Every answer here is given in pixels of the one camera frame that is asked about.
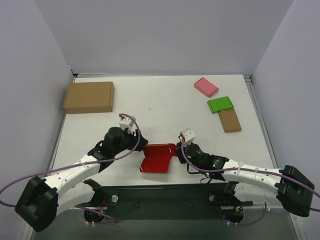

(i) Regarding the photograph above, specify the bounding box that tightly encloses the green paper box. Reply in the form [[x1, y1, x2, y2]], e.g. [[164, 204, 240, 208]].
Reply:
[[207, 96, 234, 114]]

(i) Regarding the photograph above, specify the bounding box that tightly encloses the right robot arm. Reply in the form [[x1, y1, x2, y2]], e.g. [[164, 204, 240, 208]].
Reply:
[[175, 142, 316, 218]]

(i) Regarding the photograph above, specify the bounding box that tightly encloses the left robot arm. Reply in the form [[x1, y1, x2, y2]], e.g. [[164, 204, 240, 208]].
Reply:
[[14, 127, 149, 232]]

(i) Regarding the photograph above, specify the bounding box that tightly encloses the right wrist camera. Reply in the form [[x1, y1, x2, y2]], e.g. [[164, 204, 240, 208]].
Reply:
[[178, 128, 196, 147]]

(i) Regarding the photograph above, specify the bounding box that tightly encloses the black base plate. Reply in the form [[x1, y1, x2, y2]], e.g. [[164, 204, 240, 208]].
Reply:
[[81, 183, 253, 220]]

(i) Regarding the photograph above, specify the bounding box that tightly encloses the large brown cardboard box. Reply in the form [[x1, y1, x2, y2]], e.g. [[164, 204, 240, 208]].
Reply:
[[63, 81, 115, 114]]

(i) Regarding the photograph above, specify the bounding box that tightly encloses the small brown cardboard box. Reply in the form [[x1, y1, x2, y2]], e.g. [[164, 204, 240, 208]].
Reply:
[[218, 109, 242, 133]]

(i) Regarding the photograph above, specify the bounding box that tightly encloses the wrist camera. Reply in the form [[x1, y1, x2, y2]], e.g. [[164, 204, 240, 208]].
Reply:
[[119, 115, 137, 135], [178, 128, 196, 147]]

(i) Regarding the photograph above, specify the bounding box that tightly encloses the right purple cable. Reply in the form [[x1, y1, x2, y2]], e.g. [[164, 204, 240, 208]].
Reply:
[[180, 139, 320, 211]]

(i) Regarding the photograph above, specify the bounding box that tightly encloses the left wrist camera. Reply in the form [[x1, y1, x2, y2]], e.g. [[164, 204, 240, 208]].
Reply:
[[119, 115, 137, 135]]

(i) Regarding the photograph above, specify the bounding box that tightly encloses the purple cable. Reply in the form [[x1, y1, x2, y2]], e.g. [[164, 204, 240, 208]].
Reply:
[[0, 112, 141, 208], [180, 139, 320, 211]]

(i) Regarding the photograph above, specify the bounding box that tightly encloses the red paper box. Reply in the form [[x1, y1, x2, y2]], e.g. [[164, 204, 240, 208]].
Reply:
[[139, 143, 177, 174]]

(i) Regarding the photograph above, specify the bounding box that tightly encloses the pink paper box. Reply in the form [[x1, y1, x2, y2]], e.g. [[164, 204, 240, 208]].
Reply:
[[193, 77, 219, 98]]

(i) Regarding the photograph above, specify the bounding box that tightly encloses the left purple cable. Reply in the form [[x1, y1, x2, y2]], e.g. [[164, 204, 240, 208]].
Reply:
[[0, 112, 141, 208]]

